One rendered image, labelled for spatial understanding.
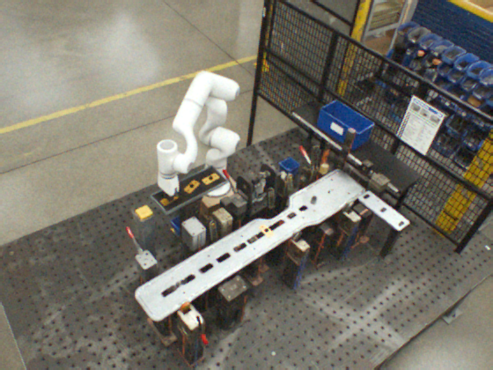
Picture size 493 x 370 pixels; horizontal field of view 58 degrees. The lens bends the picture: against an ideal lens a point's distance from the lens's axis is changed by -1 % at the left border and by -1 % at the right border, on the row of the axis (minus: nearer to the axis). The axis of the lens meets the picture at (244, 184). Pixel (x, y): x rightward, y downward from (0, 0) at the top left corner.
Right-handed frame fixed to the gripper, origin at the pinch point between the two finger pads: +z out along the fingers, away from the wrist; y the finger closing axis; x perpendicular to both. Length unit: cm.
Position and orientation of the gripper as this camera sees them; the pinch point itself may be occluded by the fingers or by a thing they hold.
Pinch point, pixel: (169, 196)
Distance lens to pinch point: 216.6
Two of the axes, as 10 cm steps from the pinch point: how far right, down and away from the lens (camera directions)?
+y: 7.2, 5.4, -4.4
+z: -0.9, 7.0, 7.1
